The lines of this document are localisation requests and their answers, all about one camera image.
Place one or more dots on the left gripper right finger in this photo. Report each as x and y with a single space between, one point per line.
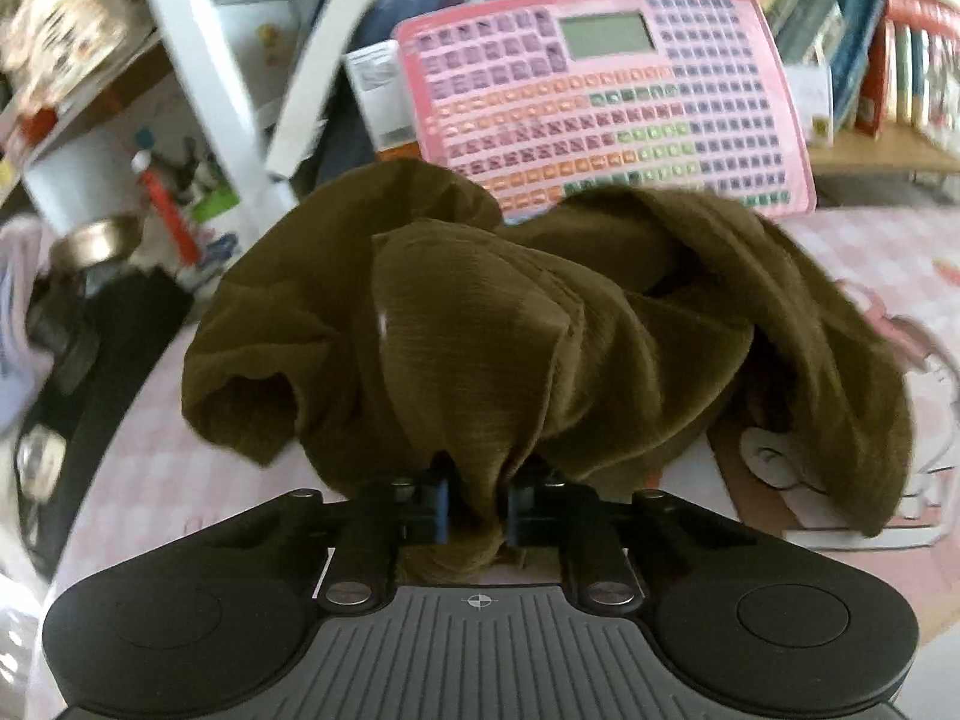
545 511

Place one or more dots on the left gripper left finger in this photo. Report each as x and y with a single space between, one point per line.
369 532

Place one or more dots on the dark brown corduroy garment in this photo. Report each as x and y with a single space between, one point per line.
394 316

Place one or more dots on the black flat case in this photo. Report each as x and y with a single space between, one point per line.
103 348

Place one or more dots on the white wristwatch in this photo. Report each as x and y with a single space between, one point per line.
39 461

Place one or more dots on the lavender folded cloth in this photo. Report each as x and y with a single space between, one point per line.
26 242

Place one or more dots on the brass metal bowl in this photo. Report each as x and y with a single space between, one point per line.
107 240

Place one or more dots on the pink checked cartoon table mat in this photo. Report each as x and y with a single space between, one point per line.
734 624

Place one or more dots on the white orange boxed book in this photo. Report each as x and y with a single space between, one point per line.
378 86

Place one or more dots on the pink keyboard learning toy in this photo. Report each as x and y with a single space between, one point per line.
534 100

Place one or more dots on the white leaning book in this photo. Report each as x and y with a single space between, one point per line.
311 85

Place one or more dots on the red book set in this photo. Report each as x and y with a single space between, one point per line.
911 77

